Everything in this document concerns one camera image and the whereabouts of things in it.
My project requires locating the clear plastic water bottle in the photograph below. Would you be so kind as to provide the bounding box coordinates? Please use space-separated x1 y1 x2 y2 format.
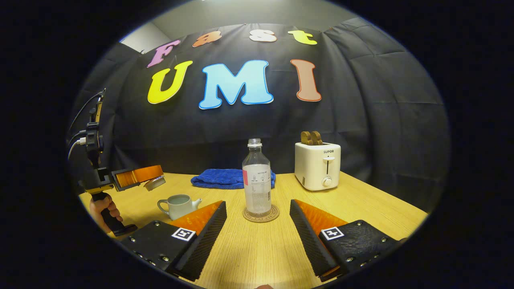
242 138 273 218

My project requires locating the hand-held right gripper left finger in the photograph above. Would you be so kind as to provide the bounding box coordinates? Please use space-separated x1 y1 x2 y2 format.
120 200 228 282

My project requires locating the cream white toaster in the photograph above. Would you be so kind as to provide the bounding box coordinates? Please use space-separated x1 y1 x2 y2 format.
294 141 342 192

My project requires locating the white cable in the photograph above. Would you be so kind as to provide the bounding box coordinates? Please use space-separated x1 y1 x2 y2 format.
67 137 87 161

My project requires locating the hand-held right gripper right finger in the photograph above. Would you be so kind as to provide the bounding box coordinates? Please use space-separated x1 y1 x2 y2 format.
290 199 408 282

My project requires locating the blue towel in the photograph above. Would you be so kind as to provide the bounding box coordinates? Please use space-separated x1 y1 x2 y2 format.
190 168 277 190

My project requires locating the black backdrop cloth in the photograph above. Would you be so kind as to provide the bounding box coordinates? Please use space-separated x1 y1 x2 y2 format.
67 16 451 214

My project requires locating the black cable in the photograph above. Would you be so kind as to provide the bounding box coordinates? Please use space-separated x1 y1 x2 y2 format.
67 91 106 134

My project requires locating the round cork coaster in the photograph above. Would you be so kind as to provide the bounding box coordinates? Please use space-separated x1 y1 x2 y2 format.
242 204 281 224

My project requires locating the white ceramic teacup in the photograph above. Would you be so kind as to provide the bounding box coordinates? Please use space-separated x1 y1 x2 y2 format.
157 194 203 221

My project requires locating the white teacup lid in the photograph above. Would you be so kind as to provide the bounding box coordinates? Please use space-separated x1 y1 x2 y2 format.
143 175 167 192

